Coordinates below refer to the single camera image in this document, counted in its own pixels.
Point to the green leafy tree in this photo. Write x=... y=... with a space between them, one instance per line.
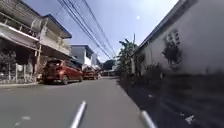
x=125 y=56

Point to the red car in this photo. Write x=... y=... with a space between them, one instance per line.
x=61 y=71
x=90 y=73

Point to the white building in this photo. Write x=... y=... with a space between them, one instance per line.
x=81 y=55

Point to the grey asphalt road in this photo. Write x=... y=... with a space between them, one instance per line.
x=86 y=100

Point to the robot's own part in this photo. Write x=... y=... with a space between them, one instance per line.
x=147 y=120
x=78 y=115

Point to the two-storey building with balcony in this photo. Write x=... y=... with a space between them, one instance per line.
x=26 y=40

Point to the concrete kerb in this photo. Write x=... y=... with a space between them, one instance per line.
x=16 y=85

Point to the long grey wall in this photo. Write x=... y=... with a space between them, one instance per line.
x=193 y=46

